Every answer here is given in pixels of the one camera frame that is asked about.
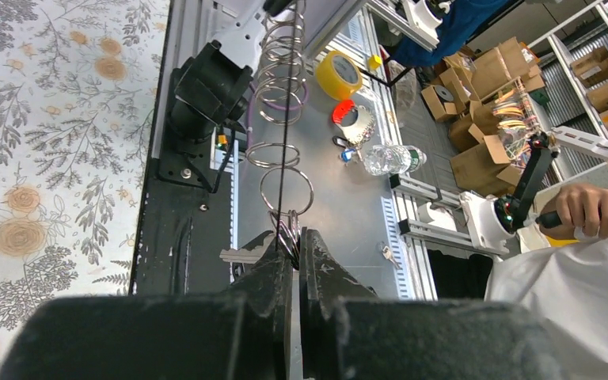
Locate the operator hand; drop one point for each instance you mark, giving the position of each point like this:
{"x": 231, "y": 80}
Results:
{"x": 582, "y": 207}

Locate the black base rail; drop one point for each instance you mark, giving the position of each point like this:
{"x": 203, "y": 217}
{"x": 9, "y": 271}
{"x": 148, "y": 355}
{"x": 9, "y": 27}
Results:
{"x": 185, "y": 221}

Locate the clear plastic water bottle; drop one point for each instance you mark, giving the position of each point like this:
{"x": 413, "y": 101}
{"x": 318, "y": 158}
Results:
{"x": 384, "y": 159}

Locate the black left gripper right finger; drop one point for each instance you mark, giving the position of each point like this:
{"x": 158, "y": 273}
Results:
{"x": 348, "y": 332}

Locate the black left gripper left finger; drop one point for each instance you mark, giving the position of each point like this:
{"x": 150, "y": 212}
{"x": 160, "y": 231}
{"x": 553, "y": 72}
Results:
{"x": 241, "y": 332}

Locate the cardboard box pile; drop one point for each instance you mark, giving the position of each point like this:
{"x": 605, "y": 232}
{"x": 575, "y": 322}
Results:
{"x": 486, "y": 103}

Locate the white operator shirt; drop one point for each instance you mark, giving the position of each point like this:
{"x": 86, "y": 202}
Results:
{"x": 566, "y": 289}

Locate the floral table mat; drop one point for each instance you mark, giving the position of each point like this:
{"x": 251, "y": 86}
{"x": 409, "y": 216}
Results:
{"x": 78, "y": 84}

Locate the yellow tape roll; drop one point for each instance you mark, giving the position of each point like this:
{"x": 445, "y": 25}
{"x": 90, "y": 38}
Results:
{"x": 338, "y": 76}

